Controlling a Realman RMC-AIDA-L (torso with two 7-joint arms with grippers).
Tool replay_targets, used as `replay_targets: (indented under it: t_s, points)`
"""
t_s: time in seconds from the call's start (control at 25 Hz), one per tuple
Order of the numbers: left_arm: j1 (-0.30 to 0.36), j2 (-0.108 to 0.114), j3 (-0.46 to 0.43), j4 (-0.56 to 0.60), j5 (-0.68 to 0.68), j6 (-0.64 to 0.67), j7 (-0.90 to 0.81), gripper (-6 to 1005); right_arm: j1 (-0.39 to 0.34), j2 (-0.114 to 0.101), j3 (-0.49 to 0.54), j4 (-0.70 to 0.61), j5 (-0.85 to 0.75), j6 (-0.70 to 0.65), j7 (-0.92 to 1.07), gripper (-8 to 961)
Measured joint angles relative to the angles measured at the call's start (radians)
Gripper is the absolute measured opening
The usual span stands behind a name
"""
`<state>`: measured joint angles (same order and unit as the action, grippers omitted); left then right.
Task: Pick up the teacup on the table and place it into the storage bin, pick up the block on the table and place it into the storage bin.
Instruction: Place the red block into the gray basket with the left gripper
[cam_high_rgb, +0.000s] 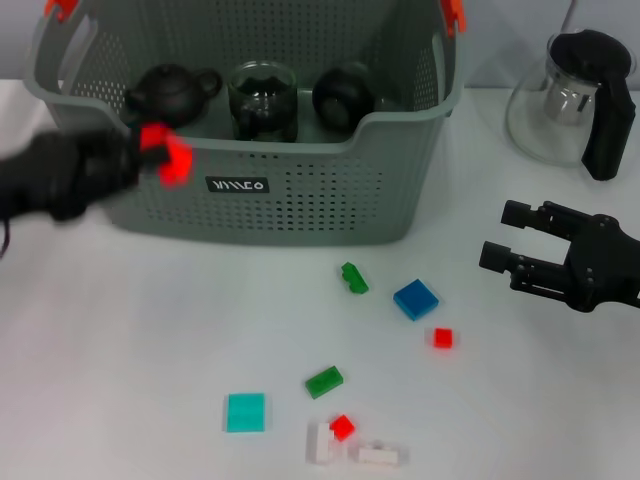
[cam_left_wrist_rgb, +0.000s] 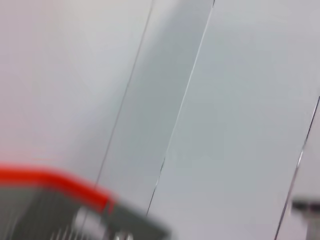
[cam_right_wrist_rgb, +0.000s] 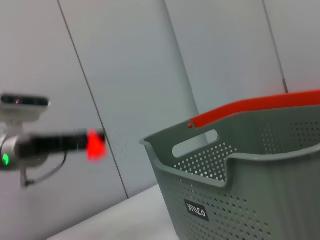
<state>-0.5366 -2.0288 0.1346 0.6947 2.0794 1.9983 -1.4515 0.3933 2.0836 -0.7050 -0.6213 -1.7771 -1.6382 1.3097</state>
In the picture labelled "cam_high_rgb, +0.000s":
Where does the white long brick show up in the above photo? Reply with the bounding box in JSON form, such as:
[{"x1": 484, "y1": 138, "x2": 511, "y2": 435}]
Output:
[{"x1": 356, "y1": 442, "x2": 405, "y2": 467}]

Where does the teal square plate brick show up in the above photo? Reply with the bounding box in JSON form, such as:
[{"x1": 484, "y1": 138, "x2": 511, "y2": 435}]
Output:
[{"x1": 226, "y1": 393, "x2": 267, "y2": 434}]

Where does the green stepped brick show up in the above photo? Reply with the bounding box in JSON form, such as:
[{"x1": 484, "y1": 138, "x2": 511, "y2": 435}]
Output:
[{"x1": 341, "y1": 261, "x2": 370, "y2": 295}]

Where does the green rectangular brick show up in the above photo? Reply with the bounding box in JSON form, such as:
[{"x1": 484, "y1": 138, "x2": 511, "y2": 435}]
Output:
[{"x1": 304, "y1": 364, "x2": 345, "y2": 400}]

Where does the grey perforated storage bin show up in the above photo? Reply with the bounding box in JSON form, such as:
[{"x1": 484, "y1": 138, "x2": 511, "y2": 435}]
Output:
[{"x1": 22, "y1": 0, "x2": 469, "y2": 249}]

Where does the glass teapot black handle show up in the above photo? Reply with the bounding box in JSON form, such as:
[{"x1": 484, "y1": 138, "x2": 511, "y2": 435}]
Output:
[{"x1": 504, "y1": 28, "x2": 639, "y2": 182}]

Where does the blue square plate brick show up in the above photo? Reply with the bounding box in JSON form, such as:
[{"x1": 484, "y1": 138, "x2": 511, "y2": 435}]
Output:
[{"x1": 393, "y1": 278, "x2": 441, "y2": 322}]

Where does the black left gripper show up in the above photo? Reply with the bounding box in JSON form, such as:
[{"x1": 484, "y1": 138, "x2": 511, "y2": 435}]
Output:
[{"x1": 0, "y1": 127, "x2": 170, "y2": 224}]

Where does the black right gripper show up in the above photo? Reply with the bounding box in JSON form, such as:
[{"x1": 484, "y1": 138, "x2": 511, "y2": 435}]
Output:
[{"x1": 478, "y1": 199, "x2": 640, "y2": 314}]

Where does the black clay teapot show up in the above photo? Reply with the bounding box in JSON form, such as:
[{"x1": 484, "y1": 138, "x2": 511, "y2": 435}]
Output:
[{"x1": 122, "y1": 63, "x2": 225, "y2": 135}]

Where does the orange-red rectangular brick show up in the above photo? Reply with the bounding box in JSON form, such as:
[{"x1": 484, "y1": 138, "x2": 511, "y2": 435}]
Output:
[{"x1": 138, "y1": 122, "x2": 195, "y2": 191}]

